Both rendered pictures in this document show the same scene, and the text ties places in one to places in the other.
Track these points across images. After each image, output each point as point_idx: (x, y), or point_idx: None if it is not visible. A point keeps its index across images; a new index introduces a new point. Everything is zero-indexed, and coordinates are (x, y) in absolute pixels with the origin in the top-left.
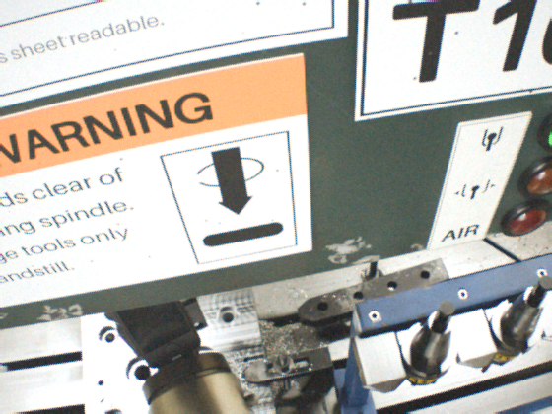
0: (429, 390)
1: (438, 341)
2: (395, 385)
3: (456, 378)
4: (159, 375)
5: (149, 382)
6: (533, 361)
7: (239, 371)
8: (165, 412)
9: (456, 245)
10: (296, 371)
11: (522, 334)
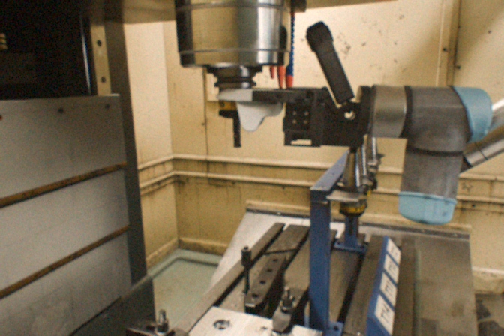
0: (339, 301)
1: (359, 160)
2: (364, 196)
3: (339, 290)
4: (364, 87)
5: (364, 92)
6: (352, 266)
7: (270, 334)
8: (385, 89)
9: (263, 262)
10: (295, 302)
11: (367, 166)
